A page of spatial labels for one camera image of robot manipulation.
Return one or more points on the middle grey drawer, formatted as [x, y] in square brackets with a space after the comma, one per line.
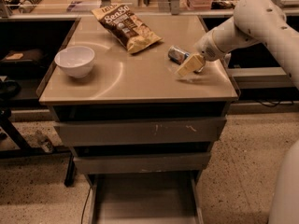
[142, 163]

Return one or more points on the white bowl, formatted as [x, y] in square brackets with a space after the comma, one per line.
[75, 61]

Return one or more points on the top grey drawer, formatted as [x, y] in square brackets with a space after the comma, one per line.
[139, 131]

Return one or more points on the plastic bottle on floor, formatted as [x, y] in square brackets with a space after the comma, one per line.
[44, 142]

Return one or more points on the black headphones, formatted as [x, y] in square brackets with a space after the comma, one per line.
[9, 89]

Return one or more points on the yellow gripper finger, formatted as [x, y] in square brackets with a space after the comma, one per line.
[193, 63]

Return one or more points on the open bottom drawer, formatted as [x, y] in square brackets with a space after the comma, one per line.
[149, 198]

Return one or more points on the grey drawer cabinet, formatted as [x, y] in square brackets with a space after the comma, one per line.
[142, 86]

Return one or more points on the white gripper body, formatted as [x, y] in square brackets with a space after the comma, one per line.
[206, 49]

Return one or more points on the sea salt chips bag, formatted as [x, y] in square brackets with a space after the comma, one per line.
[123, 23]

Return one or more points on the grey drawer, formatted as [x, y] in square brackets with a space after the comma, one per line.
[142, 163]
[139, 131]

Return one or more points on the red bull can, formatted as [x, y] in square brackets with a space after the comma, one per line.
[178, 55]

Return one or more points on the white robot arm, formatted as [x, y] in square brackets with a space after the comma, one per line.
[253, 22]

